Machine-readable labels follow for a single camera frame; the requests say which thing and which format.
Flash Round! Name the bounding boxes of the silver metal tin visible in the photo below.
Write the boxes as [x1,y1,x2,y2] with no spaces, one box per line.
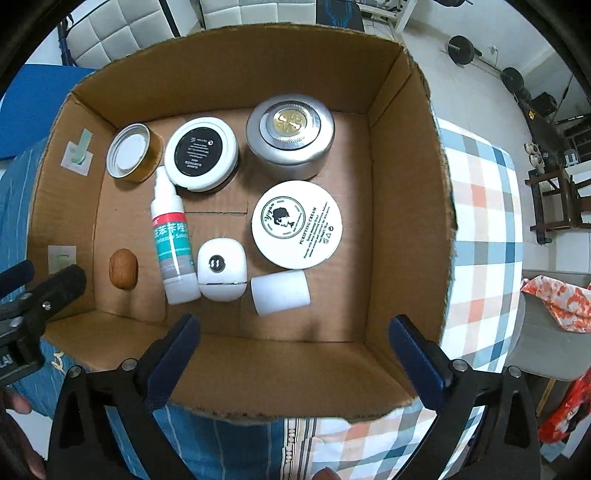
[245,94,335,181]

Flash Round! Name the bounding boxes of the blue foam mat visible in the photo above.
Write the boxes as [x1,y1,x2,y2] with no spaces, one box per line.
[0,64,94,160]

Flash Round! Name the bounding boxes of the left hand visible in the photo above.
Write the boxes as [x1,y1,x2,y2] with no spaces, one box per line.
[1,389,46,479]

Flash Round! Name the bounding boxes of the white green spray bottle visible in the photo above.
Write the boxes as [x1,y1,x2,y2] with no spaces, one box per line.
[150,166,201,305]

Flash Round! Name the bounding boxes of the gold jar lid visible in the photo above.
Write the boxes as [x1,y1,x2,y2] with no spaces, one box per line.
[106,123,163,183]

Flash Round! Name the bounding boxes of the white quilted chair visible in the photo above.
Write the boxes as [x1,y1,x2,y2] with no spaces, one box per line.
[57,0,180,69]
[199,0,317,30]

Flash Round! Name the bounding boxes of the grey padded chair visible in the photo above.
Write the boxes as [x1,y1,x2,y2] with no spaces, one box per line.
[506,293,590,381]

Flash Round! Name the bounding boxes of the white bench press rack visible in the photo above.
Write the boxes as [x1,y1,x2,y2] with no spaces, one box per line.
[358,0,418,34]

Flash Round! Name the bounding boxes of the orange white patterned cloth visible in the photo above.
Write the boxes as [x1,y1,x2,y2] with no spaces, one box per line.
[521,275,591,334]

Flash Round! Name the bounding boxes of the white cream jar green print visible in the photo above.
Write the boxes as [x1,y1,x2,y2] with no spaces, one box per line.
[252,180,342,270]

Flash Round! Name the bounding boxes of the blue striped cloth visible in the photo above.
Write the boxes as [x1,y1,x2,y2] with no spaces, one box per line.
[1,139,287,479]

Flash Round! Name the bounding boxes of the brown walnut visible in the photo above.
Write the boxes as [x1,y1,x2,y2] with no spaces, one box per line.
[109,248,138,290]

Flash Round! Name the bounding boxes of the white jar black label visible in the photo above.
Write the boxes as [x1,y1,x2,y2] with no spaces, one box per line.
[164,116,239,193]

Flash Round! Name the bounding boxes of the plaid checkered cloth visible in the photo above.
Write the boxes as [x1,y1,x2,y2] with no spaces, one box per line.
[280,119,523,479]

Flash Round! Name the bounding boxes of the barbell on floor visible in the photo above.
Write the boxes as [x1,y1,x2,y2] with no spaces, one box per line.
[446,35,525,96]

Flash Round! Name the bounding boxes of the white quilted chair left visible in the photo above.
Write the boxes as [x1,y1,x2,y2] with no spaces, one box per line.
[57,0,180,69]

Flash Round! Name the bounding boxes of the white quilted chair right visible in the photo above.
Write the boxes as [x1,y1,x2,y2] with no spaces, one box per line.
[199,0,317,30]

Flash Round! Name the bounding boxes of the dark wooden chair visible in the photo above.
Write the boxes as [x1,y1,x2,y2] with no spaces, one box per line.
[525,168,590,245]

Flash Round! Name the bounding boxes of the weight bench blue black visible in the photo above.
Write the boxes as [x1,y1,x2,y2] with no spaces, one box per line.
[315,0,365,32]

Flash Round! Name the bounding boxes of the open cardboard box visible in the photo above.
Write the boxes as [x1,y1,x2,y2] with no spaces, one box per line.
[26,23,459,423]

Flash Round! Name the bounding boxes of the small white rounded device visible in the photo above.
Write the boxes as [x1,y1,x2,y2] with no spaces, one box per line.
[197,237,247,302]

